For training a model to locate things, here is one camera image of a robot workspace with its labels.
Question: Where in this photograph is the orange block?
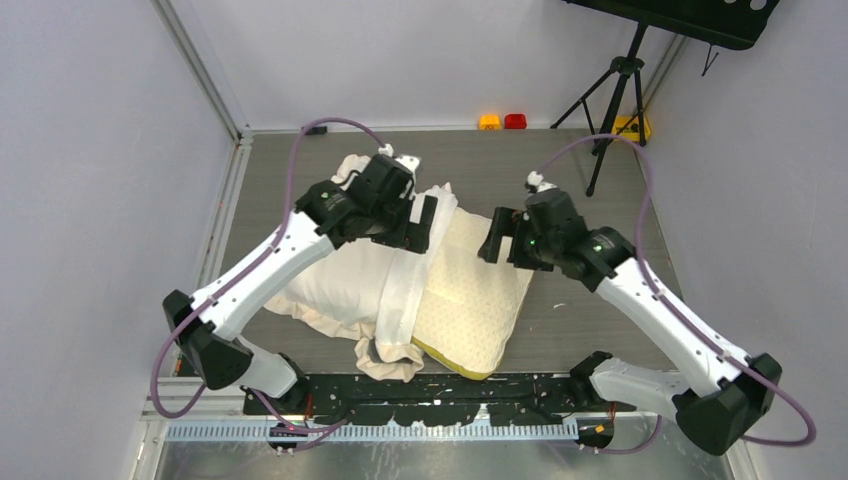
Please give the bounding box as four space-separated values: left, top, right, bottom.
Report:
478 114 502 130

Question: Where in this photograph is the grey pillowcase with cream frill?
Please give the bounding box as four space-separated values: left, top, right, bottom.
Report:
264 183 458 382

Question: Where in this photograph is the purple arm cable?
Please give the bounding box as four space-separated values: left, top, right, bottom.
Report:
149 117 392 455
529 133 818 457

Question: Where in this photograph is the aluminium frame rail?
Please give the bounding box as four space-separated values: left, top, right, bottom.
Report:
130 387 758 479

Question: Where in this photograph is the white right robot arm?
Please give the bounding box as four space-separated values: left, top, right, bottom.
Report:
478 187 782 456

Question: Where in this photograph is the black music stand tripod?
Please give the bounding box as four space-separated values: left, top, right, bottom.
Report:
549 0 783 198

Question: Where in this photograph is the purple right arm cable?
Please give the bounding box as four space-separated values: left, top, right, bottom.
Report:
529 133 818 457

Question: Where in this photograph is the red block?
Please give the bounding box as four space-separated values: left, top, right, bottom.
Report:
503 113 528 130

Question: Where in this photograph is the yellow corner bracket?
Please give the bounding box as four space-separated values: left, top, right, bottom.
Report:
611 115 653 145

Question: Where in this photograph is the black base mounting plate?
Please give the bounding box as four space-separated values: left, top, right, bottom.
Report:
271 373 613 427

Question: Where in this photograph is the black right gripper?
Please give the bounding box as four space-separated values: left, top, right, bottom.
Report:
479 206 560 272

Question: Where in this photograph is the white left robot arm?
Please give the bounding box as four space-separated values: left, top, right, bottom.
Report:
162 153 438 414

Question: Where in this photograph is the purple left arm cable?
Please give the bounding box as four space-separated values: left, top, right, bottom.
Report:
149 117 392 455

